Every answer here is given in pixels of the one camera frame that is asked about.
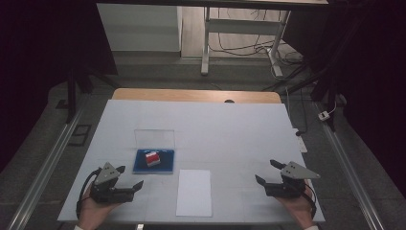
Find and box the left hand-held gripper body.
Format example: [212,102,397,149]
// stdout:
[89,161,135,204]

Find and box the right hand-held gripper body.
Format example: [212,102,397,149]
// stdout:
[263,161,321,198]

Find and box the red and white stamp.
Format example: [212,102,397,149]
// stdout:
[145,150,162,168]

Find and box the blue ink pad box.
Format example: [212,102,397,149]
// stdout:
[132,128,176,175]

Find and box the person's right hand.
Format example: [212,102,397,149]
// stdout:
[276,180,317,229]

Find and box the person's left hand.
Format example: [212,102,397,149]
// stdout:
[77,188,121,230]

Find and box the black floor socket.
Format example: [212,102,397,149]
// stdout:
[68,124,93,148]

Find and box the white paper sheet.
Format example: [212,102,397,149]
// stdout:
[175,169,214,218]

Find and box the white table cover board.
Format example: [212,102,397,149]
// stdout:
[56,99,326,223]

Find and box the black stand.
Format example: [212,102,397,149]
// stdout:
[261,63,339,132]
[65,66,119,124]

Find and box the wooden table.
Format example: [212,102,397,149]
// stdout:
[111,87,282,104]

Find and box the dark curtain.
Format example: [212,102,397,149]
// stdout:
[282,0,406,199]
[0,0,118,173]

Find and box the white cabinet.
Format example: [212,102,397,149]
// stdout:
[96,3,183,53]

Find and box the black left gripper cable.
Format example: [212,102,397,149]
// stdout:
[75,167,102,219]

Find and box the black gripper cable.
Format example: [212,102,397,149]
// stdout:
[75,167,102,219]
[304,183,318,219]

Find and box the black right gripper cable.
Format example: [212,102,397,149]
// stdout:
[304,183,318,219]

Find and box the aluminium rail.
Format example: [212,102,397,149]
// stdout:
[6,108,84,230]
[314,102,386,230]

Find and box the black cable tangle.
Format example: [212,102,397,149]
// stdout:
[209,8,305,65]

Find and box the white desk frame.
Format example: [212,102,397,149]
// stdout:
[200,6,292,78]

